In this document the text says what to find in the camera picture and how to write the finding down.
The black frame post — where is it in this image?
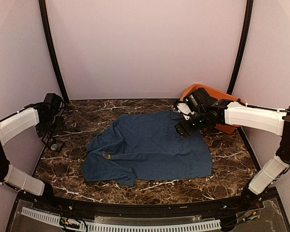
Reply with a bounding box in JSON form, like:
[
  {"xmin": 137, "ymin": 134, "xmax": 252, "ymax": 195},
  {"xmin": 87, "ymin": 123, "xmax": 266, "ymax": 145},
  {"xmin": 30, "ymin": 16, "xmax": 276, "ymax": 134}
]
[
  {"xmin": 227, "ymin": 0, "xmax": 254, "ymax": 95},
  {"xmin": 39, "ymin": 0, "xmax": 70, "ymax": 103}
]

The black clothing in basin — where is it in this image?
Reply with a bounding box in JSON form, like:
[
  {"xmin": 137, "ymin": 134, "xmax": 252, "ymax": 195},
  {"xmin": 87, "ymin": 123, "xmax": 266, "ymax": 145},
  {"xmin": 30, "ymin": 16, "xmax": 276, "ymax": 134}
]
[{"xmin": 195, "ymin": 87, "xmax": 217, "ymax": 103}]

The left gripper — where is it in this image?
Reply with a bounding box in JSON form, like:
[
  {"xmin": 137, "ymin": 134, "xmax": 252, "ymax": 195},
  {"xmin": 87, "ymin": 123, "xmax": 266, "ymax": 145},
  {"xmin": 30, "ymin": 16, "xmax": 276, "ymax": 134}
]
[{"xmin": 35, "ymin": 113, "xmax": 66, "ymax": 137}]

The blue t-shirt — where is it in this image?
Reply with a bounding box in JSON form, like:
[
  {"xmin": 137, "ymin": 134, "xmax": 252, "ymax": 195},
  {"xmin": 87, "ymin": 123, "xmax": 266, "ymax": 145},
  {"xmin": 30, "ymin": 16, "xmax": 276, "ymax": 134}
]
[{"xmin": 83, "ymin": 110, "xmax": 213, "ymax": 187}]

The black front rail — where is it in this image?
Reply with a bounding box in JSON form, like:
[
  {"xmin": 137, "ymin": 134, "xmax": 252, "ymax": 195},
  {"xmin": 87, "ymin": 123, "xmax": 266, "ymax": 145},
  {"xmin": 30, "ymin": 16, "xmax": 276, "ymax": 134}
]
[{"xmin": 19, "ymin": 188, "xmax": 278, "ymax": 219}]

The right black frame post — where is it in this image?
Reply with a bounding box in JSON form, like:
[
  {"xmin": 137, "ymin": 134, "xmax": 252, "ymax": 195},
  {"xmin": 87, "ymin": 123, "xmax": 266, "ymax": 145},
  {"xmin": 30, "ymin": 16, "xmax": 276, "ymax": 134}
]
[{"xmin": 227, "ymin": 0, "xmax": 254, "ymax": 95}]

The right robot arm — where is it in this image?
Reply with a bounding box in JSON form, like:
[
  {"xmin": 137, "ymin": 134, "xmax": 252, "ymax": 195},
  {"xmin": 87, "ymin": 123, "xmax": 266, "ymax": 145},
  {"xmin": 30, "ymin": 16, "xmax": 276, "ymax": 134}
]
[{"xmin": 174, "ymin": 85, "xmax": 290, "ymax": 210}]

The left black frame post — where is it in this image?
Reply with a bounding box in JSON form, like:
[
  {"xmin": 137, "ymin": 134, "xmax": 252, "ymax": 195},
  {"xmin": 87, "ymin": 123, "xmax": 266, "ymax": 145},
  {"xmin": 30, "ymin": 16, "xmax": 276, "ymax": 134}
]
[{"xmin": 39, "ymin": 0, "xmax": 70, "ymax": 103}]

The round yellow grey brooch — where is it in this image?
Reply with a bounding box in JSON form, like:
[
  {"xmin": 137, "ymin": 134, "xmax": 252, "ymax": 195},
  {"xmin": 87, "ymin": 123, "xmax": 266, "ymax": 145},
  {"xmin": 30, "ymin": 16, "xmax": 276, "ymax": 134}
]
[{"xmin": 102, "ymin": 151, "xmax": 111, "ymax": 160}]

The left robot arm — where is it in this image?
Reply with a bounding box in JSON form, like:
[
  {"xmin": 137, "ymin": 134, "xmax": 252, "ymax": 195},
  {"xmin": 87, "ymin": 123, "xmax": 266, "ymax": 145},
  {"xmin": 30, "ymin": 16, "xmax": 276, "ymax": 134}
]
[{"xmin": 0, "ymin": 93, "xmax": 66, "ymax": 211}]

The orange plastic basin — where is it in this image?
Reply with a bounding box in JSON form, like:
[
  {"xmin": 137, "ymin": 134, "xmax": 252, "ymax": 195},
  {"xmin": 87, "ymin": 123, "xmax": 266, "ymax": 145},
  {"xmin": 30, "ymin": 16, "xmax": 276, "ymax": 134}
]
[{"xmin": 179, "ymin": 83, "xmax": 245, "ymax": 134}]

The white slotted cable duct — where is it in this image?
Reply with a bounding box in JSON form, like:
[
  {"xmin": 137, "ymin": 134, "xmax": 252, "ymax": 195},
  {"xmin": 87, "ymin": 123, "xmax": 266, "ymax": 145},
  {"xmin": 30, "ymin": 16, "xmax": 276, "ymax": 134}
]
[{"xmin": 21, "ymin": 207, "xmax": 221, "ymax": 232}]

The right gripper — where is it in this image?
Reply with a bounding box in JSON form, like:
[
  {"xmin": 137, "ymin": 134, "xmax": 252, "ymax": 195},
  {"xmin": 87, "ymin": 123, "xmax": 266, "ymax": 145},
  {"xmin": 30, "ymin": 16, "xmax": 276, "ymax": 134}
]
[{"xmin": 175, "ymin": 110, "xmax": 207, "ymax": 138}]

